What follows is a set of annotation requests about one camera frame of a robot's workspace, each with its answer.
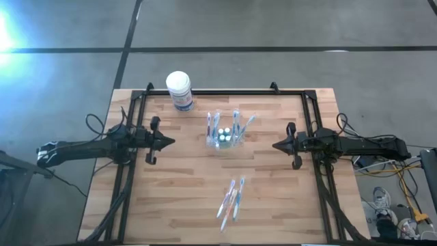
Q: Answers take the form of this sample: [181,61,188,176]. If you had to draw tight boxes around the white floor cable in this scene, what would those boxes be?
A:
[353,159,399,172]

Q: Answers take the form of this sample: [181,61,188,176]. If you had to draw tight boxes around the black side table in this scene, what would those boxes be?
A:
[0,150,55,240]

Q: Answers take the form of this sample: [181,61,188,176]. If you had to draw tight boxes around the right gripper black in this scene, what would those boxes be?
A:
[272,122,318,171]

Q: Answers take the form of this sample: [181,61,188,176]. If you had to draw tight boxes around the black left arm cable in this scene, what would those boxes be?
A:
[85,113,115,137]

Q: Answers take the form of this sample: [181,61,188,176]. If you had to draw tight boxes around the person's leg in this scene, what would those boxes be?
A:
[376,214,399,240]

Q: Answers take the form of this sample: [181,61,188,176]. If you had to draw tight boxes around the plastic-wrapped orange toothbrush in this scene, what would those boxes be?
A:
[220,189,239,234]

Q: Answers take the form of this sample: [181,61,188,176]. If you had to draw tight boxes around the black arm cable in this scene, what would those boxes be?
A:
[85,113,115,137]
[336,112,399,141]

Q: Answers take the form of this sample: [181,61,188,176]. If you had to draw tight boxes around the yellow floor cable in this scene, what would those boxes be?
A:
[354,160,429,223]

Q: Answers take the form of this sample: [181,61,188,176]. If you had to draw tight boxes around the plastic-wrapped maroon toothbrush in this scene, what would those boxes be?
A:
[216,178,237,219]

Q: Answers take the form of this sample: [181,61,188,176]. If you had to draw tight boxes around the white paper box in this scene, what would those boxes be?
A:
[361,200,378,235]

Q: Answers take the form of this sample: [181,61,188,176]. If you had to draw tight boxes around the black aluminium rig frame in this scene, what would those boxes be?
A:
[83,89,371,245]

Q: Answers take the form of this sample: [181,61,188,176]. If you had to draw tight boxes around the clear acrylic organizer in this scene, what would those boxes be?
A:
[205,131,245,150]

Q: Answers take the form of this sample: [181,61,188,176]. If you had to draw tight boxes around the white wipes canister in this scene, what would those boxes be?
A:
[165,70,195,113]

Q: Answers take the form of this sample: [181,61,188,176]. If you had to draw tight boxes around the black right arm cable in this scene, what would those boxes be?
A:
[336,112,399,141]

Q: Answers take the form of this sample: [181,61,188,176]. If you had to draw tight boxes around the large black monitor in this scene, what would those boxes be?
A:
[419,146,437,213]

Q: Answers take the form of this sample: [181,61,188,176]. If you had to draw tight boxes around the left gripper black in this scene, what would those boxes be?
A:
[135,116,176,165]

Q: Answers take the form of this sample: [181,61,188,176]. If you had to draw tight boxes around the person's shoe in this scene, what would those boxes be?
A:
[397,218,423,240]
[370,186,393,216]

